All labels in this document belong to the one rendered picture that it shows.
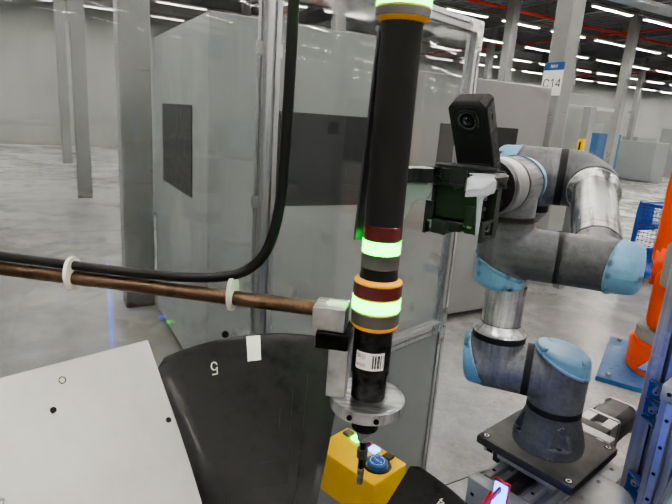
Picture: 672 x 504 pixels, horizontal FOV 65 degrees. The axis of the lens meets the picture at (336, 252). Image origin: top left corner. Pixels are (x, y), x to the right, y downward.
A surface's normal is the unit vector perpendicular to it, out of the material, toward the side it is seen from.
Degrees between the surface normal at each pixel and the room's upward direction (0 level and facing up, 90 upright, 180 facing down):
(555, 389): 90
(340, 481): 90
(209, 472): 57
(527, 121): 90
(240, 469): 52
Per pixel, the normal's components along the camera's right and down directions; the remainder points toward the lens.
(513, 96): 0.48, 0.25
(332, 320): -0.17, 0.23
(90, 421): 0.59, -0.45
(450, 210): -0.57, 0.16
